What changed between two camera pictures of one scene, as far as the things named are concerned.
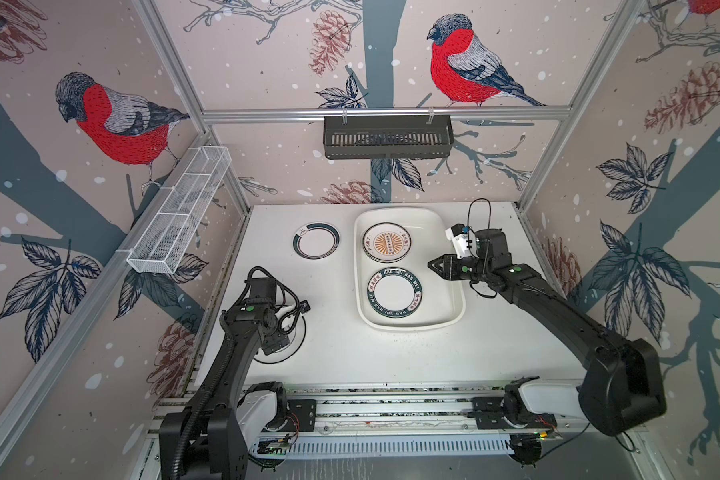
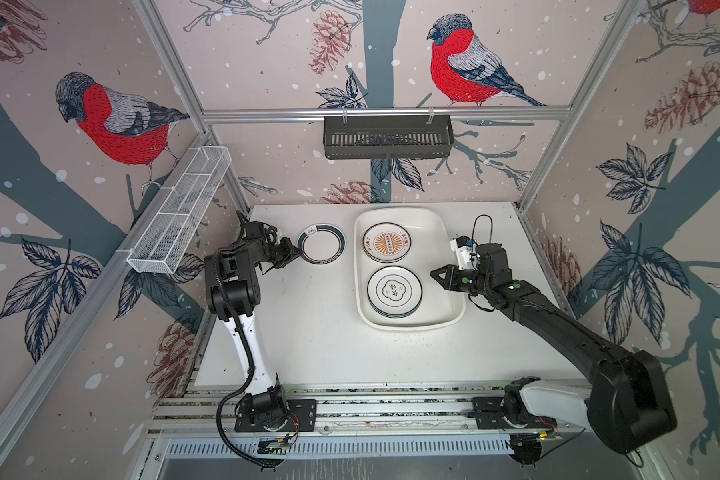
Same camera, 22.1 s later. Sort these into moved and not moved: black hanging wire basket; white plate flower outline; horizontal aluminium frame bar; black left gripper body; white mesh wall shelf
Moved: black left gripper body; white plate flower outline
Not moved: horizontal aluminium frame bar; white mesh wall shelf; black hanging wire basket
